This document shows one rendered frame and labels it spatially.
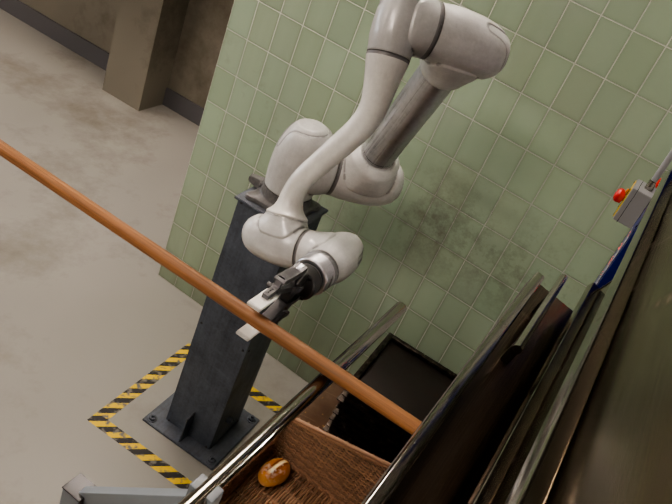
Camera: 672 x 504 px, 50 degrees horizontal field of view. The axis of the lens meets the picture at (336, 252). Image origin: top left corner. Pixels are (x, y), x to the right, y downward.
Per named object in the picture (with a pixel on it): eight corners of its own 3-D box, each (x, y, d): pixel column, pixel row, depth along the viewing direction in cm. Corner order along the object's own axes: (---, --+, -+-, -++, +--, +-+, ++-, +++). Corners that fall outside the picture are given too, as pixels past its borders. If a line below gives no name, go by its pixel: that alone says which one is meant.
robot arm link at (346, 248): (339, 296, 162) (289, 279, 167) (369, 272, 174) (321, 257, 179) (344, 253, 157) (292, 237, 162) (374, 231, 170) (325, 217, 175)
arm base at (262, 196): (264, 174, 231) (269, 159, 228) (321, 208, 226) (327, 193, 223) (232, 190, 215) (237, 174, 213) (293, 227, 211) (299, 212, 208)
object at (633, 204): (641, 221, 196) (662, 191, 191) (636, 233, 188) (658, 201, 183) (616, 208, 198) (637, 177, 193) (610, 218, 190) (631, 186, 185)
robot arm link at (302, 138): (262, 167, 222) (284, 104, 210) (318, 182, 227) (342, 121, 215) (263, 194, 208) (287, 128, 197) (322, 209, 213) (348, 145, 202)
